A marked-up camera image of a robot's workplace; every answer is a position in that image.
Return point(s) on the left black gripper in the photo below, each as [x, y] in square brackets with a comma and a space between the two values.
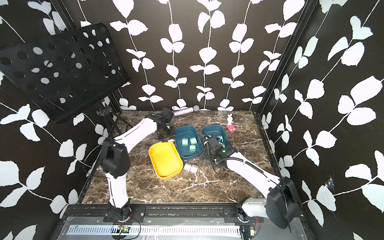
[173, 132]

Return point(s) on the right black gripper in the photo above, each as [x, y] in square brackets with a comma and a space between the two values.
[206, 156]

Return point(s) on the green plug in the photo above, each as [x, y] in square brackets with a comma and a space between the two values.
[193, 141]
[220, 139]
[192, 148]
[185, 141]

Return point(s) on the teal storage tray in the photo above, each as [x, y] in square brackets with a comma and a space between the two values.
[187, 132]
[214, 131]

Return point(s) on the pink plug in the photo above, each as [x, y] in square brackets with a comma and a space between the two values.
[194, 169]
[187, 167]

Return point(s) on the yellow storage tray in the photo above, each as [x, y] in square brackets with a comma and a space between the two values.
[166, 160]

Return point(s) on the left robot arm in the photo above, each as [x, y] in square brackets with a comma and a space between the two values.
[114, 157]

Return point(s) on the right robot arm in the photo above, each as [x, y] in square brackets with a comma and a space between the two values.
[261, 186]

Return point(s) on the white rabbit pink figurine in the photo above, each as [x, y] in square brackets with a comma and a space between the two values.
[230, 123]

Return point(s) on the black tripod stand legs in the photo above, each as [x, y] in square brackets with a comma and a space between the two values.
[111, 118]

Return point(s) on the black perforated music stand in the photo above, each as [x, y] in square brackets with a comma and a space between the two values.
[67, 73]

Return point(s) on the black front mounting rail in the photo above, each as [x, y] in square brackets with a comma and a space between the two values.
[139, 212]

